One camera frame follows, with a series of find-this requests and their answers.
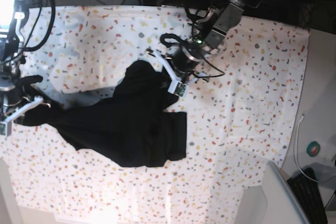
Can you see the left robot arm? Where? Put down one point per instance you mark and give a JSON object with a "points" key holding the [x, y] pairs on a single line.
{"points": [[208, 31]]}

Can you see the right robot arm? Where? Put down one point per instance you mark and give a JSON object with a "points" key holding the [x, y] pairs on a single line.
{"points": [[14, 16]]}

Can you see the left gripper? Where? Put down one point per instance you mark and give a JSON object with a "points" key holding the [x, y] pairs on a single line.
{"points": [[185, 59]]}

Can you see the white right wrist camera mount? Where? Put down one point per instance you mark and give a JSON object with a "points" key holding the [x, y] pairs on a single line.
{"points": [[8, 120]]}

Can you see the grey plastic bin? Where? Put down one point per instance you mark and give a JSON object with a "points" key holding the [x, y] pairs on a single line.
{"points": [[271, 202]]}

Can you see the black t-shirt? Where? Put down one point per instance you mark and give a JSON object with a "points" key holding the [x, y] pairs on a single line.
{"points": [[132, 127]]}

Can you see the black keyboard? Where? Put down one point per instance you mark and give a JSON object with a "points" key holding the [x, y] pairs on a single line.
{"points": [[308, 195]]}

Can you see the green tape roll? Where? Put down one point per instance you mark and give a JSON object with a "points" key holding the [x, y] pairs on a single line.
{"points": [[313, 149]]}

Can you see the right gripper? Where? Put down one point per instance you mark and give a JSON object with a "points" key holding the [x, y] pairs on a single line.
{"points": [[12, 99]]}

